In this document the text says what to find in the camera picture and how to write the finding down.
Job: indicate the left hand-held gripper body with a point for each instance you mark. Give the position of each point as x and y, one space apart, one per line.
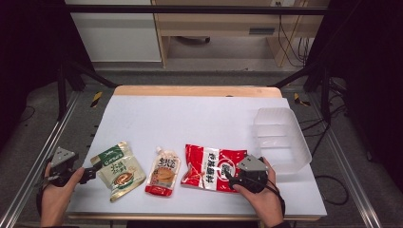
63 156

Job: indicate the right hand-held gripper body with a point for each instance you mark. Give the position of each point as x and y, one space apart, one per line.
252 174

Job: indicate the green stand-up sauce pouch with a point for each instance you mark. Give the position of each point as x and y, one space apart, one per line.
122 171

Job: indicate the red seasoning packet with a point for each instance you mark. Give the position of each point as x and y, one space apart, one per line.
202 167

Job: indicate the clear plastic container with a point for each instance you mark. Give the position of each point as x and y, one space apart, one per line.
282 139

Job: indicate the orange spout sauce pouch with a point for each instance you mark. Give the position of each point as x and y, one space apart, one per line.
163 174

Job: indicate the person's right hand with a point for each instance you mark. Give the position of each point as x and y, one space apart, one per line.
266 199

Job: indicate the person's left hand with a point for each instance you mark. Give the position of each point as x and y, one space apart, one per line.
57 193

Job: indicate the white table mat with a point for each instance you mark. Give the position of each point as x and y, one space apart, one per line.
190 120

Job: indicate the white cabinet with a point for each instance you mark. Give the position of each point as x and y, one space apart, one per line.
117 34

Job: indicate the wooden desk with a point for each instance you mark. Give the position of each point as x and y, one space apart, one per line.
221 23

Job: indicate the black horizontal frame bar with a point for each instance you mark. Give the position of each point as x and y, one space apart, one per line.
190 9

